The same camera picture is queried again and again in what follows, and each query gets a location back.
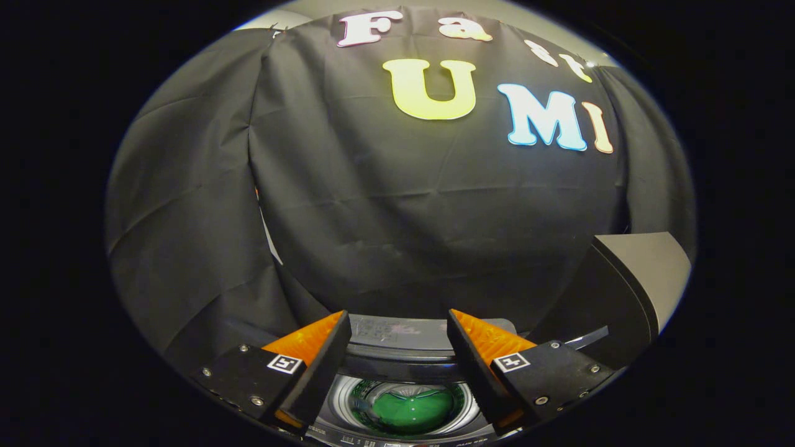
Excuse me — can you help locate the beige cabinet with dark frame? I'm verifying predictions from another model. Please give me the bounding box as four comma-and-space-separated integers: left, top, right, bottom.
527, 232, 692, 371

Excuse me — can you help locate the dark grey washing machine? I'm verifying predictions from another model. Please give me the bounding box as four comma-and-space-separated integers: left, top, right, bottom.
304, 314, 612, 447

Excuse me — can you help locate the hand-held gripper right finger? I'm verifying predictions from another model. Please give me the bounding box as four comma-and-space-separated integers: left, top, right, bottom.
447, 309, 617, 436

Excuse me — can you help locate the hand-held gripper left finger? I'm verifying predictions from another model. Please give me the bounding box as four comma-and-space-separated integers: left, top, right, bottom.
189, 310, 353, 437

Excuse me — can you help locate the green polo shirt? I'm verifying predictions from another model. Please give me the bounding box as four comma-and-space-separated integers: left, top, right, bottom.
351, 380, 463, 435

